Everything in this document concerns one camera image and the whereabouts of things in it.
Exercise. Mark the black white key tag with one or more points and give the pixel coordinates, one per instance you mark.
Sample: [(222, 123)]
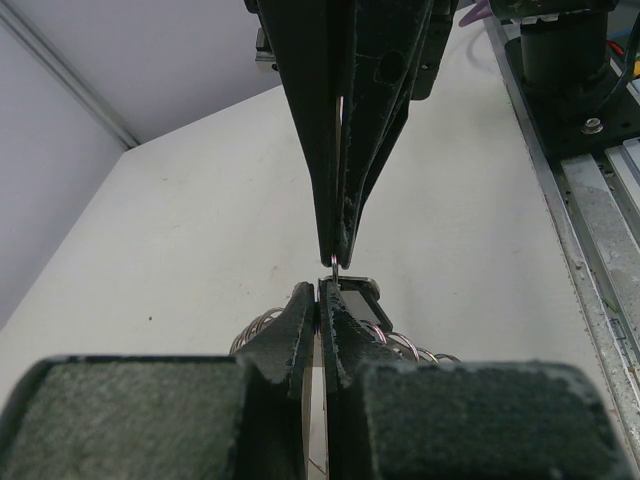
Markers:
[(361, 295)]

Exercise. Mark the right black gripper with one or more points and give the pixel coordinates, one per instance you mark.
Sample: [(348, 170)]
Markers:
[(303, 42)]

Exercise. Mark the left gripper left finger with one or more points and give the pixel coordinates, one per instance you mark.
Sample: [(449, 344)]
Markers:
[(239, 416)]

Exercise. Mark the aluminium mounting rail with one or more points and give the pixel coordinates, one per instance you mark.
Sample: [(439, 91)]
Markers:
[(594, 206)]

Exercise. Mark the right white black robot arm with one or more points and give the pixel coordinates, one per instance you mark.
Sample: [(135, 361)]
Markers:
[(561, 63)]

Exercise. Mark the metal disc with key rings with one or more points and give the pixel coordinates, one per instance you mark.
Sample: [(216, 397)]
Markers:
[(364, 338)]

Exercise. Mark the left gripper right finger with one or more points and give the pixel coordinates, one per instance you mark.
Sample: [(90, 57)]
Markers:
[(389, 418)]

